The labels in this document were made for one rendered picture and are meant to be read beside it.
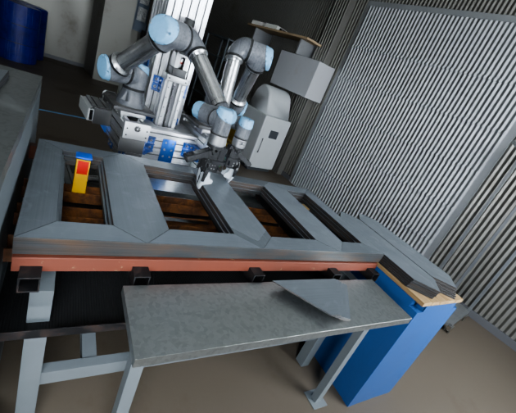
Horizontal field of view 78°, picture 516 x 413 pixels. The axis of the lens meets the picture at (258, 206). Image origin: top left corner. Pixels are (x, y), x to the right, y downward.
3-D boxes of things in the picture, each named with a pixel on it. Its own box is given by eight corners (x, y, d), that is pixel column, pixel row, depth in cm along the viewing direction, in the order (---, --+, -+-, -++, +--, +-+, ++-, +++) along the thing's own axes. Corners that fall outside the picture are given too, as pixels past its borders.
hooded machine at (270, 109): (271, 174, 551) (303, 98, 502) (246, 170, 515) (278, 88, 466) (251, 158, 594) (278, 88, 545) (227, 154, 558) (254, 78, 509)
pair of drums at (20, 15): (42, 56, 700) (47, 8, 664) (48, 70, 610) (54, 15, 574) (-6, 43, 647) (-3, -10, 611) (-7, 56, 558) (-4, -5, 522)
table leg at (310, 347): (308, 365, 196) (359, 281, 171) (301, 366, 193) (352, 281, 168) (302, 356, 201) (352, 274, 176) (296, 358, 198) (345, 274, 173)
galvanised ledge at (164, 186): (299, 213, 237) (301, 210, 236) (111, 188, 166) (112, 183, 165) (286, 200, 252) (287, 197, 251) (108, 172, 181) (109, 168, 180)
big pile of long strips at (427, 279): (463, 298, 173) (469, 290, 171) (423, 302, 151) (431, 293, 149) (364, 220, 232) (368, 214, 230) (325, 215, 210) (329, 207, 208)
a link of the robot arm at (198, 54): (187, 42, 156) (226, 130, 152) (171, 35, 147) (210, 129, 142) (203, 26, 150) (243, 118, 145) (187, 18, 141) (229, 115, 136)
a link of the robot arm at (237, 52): (233, 25, 161) (209, 118, 160) (253, 34, 165) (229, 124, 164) (228, 35, 172) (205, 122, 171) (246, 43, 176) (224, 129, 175)
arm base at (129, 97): (112, 97, 177) (116, 79, 174) (139, 103, 187) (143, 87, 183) (119, 105, 167) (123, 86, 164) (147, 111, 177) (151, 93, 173)
